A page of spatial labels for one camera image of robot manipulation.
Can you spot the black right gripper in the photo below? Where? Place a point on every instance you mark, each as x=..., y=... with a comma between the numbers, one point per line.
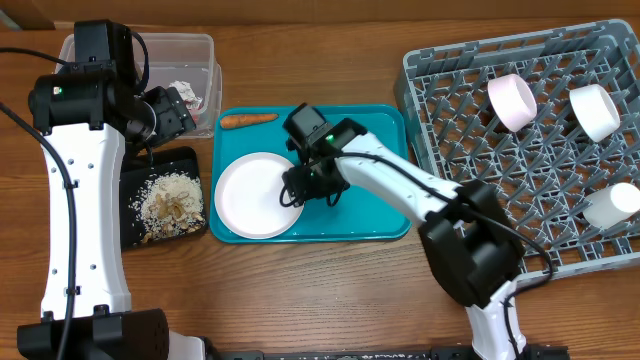
x=301, y=189

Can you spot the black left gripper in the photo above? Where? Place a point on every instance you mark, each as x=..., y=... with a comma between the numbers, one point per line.
x=176, y=117

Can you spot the white tissue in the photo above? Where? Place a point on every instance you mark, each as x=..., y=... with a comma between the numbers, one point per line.
x=191, y=100

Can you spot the orange carrot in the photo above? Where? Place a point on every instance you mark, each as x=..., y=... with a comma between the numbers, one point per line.
x=244, y=120

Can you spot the white round plate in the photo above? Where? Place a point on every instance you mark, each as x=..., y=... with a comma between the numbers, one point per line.
x=250, y=198

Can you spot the rice and peanut scraps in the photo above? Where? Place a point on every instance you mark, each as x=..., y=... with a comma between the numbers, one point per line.
x=167, y=206

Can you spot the pink bowl with food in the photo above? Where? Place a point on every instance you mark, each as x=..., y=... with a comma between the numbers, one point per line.
x=512, y=101

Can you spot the white round bowl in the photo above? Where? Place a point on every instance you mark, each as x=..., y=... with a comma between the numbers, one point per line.
x=595, y=111

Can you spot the white cup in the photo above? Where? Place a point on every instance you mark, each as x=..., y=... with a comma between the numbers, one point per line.
x=612, y=205

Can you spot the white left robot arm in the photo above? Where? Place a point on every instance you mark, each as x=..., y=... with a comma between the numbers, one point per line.
x=87, y=117

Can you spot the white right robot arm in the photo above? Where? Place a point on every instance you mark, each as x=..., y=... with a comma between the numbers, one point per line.
x=473, y=251

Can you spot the clear plastic waste bin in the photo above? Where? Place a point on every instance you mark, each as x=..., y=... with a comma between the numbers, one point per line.
x=183, y=58

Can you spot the grey dishwasher rack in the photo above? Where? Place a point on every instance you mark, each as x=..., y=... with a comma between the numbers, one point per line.
x=543, y=173

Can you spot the black plastic tray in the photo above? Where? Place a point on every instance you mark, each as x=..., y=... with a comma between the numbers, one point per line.
x=143, y=168

